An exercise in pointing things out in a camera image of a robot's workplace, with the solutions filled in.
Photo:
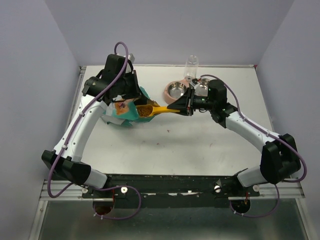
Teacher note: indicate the pink double pet bowl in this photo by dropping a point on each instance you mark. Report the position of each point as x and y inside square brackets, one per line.
[174, 90]

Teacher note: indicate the teal dog food bag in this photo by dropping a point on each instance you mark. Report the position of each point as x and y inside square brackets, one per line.
[124, 113]

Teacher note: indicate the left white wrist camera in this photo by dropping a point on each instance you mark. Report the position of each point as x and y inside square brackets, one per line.
[129, 67]

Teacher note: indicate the yellow plastic scoop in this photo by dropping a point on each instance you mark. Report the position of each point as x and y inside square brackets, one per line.
[160, 110]

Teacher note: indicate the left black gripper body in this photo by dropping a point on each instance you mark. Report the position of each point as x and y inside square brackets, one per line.
[128, 86]

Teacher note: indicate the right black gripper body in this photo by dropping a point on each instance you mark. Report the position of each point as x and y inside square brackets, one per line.
[203, 103]

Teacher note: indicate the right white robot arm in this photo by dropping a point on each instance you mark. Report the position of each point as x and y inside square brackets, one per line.
[279, 156]

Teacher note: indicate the clear water bottle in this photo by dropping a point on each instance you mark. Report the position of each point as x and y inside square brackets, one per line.
[191, 68]

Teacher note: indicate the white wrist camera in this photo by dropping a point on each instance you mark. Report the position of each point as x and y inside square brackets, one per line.
[200, 86]
[129, 67]

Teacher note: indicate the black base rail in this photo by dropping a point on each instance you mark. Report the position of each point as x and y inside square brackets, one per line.
[127, 191]

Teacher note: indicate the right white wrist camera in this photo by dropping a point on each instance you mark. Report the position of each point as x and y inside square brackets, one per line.
[200, 86]

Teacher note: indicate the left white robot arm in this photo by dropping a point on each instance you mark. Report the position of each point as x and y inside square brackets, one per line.
[97, 94]

